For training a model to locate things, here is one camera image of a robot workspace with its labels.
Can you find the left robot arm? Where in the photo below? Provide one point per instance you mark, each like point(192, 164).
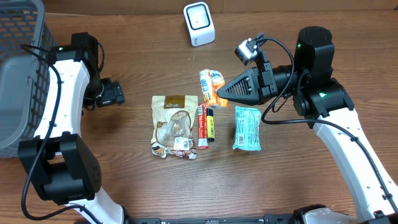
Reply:
point(62, 172)

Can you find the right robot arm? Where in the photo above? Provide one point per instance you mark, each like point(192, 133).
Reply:
point(326, 107)

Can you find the yellow highlighter marker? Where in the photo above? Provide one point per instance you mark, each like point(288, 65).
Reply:
point(210, 125)

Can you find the red snack stick packet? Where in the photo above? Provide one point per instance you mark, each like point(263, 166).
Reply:
point(202, 127)

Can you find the teal tissue pack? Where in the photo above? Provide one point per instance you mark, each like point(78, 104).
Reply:
point(246, 135)

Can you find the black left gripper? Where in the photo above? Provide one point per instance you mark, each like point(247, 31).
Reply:
point(112, 92)

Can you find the orange tissue pack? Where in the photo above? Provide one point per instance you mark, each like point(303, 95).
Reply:
point(211, 81)

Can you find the brown snack pouch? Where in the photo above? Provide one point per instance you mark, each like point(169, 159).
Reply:
point(173, 118)

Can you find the grey plastic mesh basket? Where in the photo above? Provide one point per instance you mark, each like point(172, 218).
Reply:
point(24, 78)

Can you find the white barcode scanner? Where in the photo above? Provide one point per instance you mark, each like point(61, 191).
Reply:
point(199, 23)

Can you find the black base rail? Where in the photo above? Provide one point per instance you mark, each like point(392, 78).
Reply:
point(266, 219)

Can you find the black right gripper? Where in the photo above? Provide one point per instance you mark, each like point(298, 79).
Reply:
point(257, 86)

